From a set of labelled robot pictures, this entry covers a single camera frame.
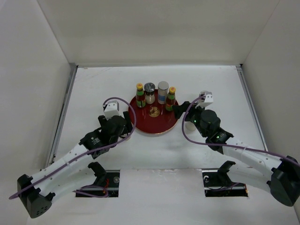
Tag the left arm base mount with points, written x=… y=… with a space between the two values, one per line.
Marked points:
x=105 y=185

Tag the silver-lid spice shaker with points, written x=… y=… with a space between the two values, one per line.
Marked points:
x=149 y=89

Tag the black-lid shaker right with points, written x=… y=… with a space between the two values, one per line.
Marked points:
x=190 y=126

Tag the tall pearl jar blue label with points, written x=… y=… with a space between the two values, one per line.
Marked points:
x=162 y=92

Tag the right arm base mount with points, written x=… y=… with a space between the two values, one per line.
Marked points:
x=217 y=183

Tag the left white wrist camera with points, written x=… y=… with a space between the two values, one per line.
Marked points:
x=111 y=108

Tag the red round tray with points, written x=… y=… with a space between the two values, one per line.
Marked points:
x=153 y=119

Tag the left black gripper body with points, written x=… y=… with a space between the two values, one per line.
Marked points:
x=103 y=120

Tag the ketchup bottle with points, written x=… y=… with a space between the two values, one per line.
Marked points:
x=170 y=99
x=140 y=96

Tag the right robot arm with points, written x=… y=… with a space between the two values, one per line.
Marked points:
x=271 y=172

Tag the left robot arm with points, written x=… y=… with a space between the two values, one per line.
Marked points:
x=76 y=170

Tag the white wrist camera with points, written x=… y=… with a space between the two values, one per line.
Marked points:
x=206 y=99
x=111 y=108

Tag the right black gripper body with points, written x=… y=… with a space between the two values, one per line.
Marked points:
x=194 y=115

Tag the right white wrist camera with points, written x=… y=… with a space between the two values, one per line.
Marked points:
x=206 y=99

